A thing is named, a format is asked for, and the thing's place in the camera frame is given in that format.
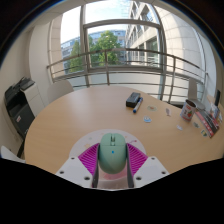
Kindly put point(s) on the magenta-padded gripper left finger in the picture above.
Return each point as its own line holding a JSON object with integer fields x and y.
{"x": 71, "y": 170}

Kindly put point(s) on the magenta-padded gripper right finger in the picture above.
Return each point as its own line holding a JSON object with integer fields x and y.
{"x": 151, "y": 169}

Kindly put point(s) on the mint green computer mouse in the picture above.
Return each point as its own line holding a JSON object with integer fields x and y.
{"x": 112, "y": 155}

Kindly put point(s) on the small blue sticker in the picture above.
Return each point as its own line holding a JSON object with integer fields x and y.
{"x": 147, "y": 119}

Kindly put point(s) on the small white sticker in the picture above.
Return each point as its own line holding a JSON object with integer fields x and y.
{"x": 179, "y": 127}

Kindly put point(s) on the long white sticker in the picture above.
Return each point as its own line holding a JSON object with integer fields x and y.
{"x": 168, "y": 112}

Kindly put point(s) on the round pale sticker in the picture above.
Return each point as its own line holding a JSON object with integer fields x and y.
{"x": 152, "y": 108}

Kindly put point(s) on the grey green sticker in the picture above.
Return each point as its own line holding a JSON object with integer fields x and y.
{"x": 196, "y": 125}

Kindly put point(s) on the yellow green sticker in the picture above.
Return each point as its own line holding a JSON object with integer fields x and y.
{"x": 204, "y": 133}

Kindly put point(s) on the blue marker pen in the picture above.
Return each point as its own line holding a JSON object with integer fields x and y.
{"x": 137, "y": 105}

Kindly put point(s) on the strawberry print tin can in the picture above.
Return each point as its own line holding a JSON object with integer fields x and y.
{"x": 188, "y": 111}

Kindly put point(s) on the black whiteboard eraser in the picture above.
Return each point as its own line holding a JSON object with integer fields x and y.
{"x": 133, "y": 99}

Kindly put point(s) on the red black magazine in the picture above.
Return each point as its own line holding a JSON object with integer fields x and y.
{"x": 208, "y": 123}

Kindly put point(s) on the black white office printer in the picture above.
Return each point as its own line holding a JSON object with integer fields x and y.
{"x": 20, "y": 106}

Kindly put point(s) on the small blue white box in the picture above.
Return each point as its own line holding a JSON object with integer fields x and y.
{"x": 215, "y": 111}

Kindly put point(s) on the black upright device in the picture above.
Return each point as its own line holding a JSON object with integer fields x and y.
{"x": 217, "y": 97}

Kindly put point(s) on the metal balcony railing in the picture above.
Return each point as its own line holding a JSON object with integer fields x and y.
{"x": 106, "y": 51}

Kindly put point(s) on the green tree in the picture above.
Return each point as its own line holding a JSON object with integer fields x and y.
{"x": 105, "y": 45}

